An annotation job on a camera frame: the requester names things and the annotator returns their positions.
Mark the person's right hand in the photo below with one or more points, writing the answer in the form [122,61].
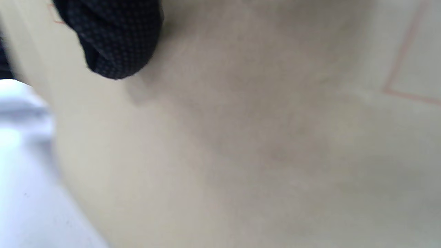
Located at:
[117,34]

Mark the stack of tan envelopes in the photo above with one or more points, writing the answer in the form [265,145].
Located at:
[241,137]

